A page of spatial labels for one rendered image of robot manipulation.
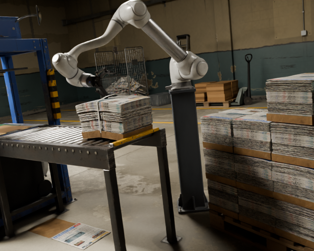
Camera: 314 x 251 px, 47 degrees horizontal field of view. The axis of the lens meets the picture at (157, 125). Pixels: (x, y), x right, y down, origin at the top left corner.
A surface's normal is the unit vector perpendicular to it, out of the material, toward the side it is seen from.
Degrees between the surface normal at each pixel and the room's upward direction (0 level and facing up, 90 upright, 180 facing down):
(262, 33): 90
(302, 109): 90
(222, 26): 90
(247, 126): 90
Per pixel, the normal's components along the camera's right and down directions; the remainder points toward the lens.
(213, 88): -0.61, 0.22
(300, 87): -0.83, 0.19
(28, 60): 0.80, 0.02
